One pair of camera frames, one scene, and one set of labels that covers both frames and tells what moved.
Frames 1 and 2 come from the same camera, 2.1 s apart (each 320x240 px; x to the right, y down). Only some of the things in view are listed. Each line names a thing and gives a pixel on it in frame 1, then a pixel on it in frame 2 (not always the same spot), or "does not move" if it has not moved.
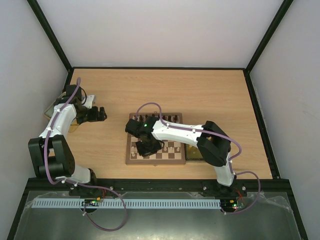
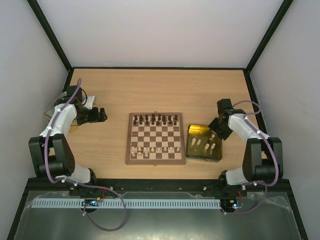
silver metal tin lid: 73,126 does not move
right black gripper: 148,146 to 215,125
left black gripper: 94,117 does not move
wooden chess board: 173,152 does not move
